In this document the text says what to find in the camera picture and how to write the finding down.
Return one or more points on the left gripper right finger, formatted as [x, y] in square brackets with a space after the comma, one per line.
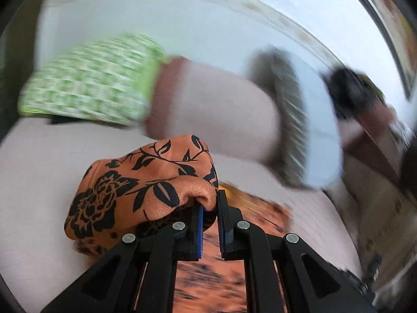
[284, 274]

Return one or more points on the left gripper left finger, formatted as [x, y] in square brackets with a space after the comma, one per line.
[137, 275]

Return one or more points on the orange black floral garment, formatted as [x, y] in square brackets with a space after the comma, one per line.
[153, 186]

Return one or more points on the beige striped pillow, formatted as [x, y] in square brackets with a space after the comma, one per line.
[380, 219]

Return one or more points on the light blue pillow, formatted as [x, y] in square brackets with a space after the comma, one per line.
[304, 147]

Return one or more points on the pink quilted bedspread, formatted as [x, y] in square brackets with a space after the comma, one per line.
[42, 166]

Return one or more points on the pink quilted bolster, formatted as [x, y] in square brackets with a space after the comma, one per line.
[233, 115]

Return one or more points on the black furry cushion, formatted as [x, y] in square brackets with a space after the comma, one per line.
[351, 92]

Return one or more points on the green white patterned pillow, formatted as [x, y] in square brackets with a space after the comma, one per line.
[110, 80]

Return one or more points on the large framed wall picture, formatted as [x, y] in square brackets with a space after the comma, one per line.
[403, 37]

